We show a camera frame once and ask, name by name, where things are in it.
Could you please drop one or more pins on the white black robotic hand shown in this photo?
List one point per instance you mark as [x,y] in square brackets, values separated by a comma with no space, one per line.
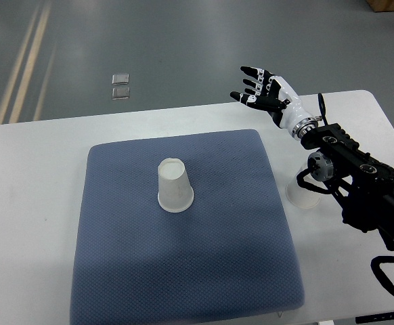
[270,93]

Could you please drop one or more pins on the white paper cup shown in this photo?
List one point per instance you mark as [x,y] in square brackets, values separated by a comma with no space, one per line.
[301,197]
[175,194]

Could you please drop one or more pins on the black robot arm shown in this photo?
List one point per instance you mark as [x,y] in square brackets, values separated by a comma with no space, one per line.
[362,185]

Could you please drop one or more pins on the brown cardboard box corner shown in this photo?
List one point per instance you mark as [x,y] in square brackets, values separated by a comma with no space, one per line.
[381,5]

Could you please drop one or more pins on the white paper cup on cushion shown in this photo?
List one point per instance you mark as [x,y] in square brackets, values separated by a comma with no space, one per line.
[175,194]

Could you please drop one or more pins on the upper metal floor plate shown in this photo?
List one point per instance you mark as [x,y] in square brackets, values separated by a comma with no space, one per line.
[120,79]

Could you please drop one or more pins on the blue mesh cushion pad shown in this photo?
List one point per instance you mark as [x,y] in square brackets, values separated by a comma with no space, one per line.
[229,255]

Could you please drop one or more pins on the black table control panel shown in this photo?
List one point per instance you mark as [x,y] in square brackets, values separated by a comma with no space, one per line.
[380,317]

